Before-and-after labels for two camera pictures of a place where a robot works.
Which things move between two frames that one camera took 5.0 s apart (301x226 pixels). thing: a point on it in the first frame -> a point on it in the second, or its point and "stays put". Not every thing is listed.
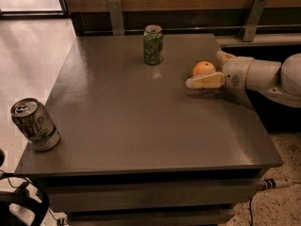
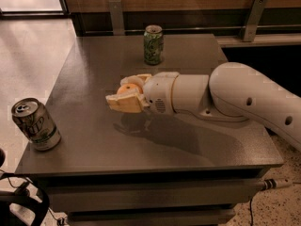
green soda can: x=152 y=43 stays put
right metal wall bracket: x=256 y=12 stays put
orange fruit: x=204 y=67 -> x=130 y=88
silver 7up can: x=32 y=118 stays put
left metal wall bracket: x=117 y=18 stays put
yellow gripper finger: x=207 y=81 -> x=130 y=102
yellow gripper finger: x=223 y=56 -> x=139 y=79
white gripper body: x=237 y=72 -> x=158 y=93
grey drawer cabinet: x=138 y=147 stays put
